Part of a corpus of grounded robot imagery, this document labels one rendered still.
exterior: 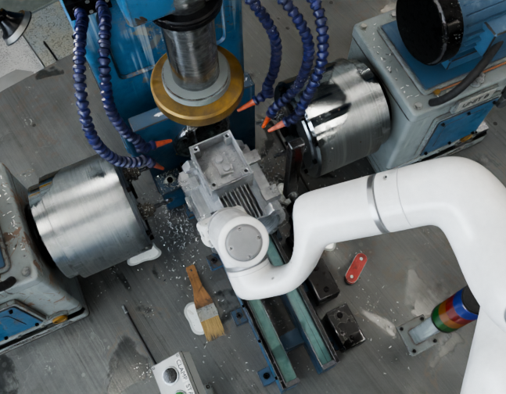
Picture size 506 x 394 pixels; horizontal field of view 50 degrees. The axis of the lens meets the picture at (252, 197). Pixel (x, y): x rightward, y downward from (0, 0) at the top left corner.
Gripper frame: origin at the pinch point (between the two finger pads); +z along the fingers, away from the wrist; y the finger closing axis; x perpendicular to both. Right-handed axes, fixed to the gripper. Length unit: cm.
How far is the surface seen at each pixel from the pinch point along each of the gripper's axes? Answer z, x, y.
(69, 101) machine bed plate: 59, 42, -23
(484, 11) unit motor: -14, 20, 65
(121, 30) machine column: 0.7, 43.8, -3.2
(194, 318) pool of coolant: 20.4, -24.6, -13.4
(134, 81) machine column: 14.4, 34.9, -4.2
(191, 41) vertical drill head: -26.4, 32.7, 5.0
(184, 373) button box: -11.0, -24.0, -18.5
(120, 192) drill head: 1.0, 13.2, -16.6
